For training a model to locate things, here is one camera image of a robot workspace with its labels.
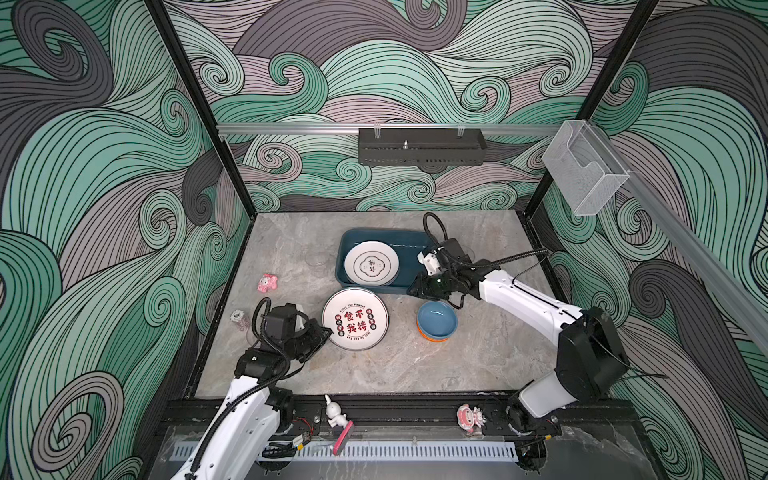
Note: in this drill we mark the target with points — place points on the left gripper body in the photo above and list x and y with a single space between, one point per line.
304 342

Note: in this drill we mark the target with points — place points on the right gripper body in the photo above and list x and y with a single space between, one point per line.
437 285

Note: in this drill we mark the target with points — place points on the blue bowl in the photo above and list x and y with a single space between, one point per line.
437 317

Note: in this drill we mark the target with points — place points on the white plate red circle characters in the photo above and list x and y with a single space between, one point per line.
358 318

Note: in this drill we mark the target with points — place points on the white plate cloud outline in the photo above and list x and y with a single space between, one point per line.
371 263

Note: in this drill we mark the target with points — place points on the clear drinking glass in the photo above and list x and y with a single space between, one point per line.
316 257

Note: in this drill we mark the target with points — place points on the orange bowl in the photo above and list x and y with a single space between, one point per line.
435 338

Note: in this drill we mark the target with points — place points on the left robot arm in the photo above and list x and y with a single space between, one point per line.
257 418

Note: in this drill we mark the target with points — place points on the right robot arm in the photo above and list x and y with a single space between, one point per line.
590 357

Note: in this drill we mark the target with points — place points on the teal plastic bin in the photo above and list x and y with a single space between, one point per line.
407 244

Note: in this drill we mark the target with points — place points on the small pink toy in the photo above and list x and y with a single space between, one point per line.
267 283

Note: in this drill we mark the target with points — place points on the white rabbit figurine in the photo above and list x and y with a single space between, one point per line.
335 416

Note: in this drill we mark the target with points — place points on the pink pig figurine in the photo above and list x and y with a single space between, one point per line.
470 419

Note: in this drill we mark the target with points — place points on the white slotted cable duct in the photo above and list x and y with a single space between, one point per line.
401 451

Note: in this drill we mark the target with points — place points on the black perforated wall tray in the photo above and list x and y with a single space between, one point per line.
431 150

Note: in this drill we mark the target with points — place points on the clear acrylic wall box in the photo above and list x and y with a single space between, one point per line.
585 166

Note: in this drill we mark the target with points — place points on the aluminium wall rail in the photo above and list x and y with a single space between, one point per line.
333 128

